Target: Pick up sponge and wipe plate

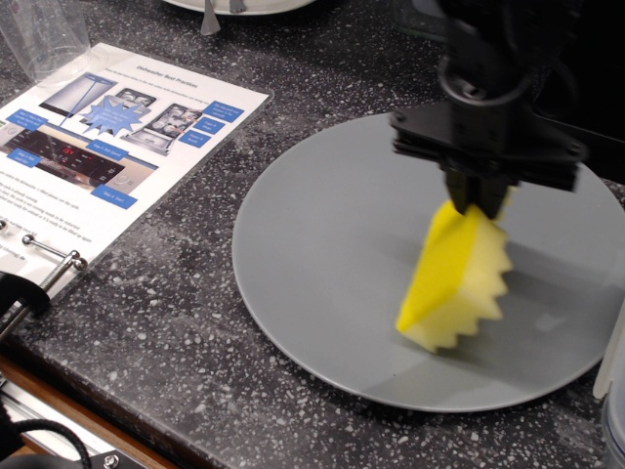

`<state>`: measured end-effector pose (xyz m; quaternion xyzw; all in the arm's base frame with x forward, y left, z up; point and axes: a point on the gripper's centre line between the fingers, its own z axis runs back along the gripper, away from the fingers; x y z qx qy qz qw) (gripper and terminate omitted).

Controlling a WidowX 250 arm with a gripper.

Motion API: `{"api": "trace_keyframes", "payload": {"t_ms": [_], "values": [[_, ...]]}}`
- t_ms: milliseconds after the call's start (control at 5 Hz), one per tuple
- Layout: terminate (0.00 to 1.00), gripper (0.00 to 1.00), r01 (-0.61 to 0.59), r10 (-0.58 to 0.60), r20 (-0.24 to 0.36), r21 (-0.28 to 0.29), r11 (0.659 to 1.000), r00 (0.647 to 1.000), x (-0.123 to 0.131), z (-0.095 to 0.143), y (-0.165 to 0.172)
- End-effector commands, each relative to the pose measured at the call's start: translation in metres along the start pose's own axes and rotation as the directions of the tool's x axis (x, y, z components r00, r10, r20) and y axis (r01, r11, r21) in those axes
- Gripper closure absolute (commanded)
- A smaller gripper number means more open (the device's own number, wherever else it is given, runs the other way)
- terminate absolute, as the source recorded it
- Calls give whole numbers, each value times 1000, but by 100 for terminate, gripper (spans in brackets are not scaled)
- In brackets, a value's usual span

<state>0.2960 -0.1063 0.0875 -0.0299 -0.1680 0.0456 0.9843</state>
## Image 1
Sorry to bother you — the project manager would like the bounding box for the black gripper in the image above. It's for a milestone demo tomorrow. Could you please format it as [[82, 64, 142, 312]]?
[[390, 49, 587, 220]]

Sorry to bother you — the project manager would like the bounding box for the yellow ridged foam sponge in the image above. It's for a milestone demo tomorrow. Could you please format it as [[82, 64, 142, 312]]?
[[396, 200, 513, 354]]

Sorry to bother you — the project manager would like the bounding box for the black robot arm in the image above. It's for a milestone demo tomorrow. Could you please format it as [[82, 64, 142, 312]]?
[[390, 1, 589, 219]]

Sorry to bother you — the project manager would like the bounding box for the round grey plate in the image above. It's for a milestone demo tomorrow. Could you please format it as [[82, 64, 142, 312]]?
[[232, 114, 624, 412]]

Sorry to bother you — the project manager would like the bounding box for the white plate at top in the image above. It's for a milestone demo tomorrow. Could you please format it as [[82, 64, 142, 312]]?
[[165, 0, 314, 16]]

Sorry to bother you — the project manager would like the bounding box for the black appliance at right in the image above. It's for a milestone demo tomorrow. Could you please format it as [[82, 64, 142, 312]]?
[[532, 1, 624, 184]]

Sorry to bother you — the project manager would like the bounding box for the clear glass container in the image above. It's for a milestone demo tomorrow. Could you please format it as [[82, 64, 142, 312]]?
[[391, 0, 446, 41]]

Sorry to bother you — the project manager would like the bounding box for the laminated dishwasher instruction sheet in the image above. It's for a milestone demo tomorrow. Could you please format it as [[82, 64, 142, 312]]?
[[1, 43, 270, 283]]

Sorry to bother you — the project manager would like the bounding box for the clear plastic cup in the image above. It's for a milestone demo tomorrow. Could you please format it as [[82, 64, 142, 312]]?
[[1, 0, 91, 85]]

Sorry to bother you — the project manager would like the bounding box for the metal cutlery handle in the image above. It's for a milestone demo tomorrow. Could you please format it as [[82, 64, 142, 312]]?
[[200, 0, 221, 36]]

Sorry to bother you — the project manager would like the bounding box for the aluminium rail with bracket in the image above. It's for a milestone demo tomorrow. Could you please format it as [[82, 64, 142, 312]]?
[[0, 375, 133, 469]]

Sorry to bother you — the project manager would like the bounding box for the black cable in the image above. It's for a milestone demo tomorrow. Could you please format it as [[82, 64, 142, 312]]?
[[0, 398, 94, 469]]

